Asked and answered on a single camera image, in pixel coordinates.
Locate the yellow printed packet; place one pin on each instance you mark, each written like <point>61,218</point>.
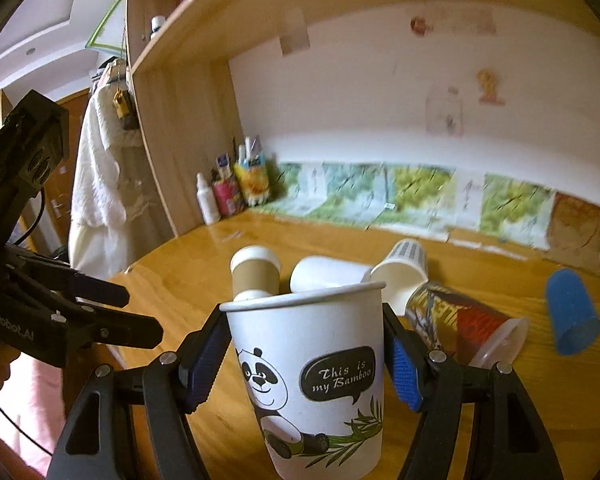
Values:
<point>254,182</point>

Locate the pink container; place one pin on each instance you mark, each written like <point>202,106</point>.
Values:
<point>226,197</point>

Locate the landscape printed paper strip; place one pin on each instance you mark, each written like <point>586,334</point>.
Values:
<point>410,192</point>

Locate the white panda print paper cup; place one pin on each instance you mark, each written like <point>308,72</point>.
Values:
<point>305,340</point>

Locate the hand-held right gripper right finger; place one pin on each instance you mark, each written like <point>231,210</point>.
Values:
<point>406,372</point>

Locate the yellow hanging tag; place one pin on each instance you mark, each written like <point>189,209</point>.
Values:
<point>121,104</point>

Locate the blue plastic cup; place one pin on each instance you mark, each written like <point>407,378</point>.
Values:
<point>572,310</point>

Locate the lion wall sticker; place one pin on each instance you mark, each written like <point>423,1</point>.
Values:
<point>490,87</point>

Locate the pink cloth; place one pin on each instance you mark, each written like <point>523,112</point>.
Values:
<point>30,410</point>

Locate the grey tape patch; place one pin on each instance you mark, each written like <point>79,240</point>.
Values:
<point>295,32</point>

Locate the white plastic bottle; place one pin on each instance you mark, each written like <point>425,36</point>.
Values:
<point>208,202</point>

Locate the brown printed paper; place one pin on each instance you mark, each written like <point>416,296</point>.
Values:
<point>577,230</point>

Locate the green framed board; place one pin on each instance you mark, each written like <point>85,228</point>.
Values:
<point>111,25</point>

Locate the wooden door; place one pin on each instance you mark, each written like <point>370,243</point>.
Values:
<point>72,125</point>

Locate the brown paper cup white lid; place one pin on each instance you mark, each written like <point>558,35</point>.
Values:
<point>256,272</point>

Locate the white ribbed paper cup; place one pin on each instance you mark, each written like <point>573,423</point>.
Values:
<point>405,272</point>

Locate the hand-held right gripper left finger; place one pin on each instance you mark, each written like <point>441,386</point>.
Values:
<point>204,365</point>

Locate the colourful printed cup clear lid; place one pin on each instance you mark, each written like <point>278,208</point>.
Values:
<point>460,320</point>

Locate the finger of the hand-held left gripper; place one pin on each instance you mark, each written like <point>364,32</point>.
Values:
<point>87,287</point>
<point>125,332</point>

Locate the plain white paper cup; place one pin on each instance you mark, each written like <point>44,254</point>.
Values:
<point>325,272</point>

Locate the wooden shelf unit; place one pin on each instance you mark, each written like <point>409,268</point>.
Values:
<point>180,110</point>

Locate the white pens bundle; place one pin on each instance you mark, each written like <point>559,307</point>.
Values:
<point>252,150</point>

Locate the white hanging garment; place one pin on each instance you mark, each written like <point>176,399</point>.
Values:
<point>100,185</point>

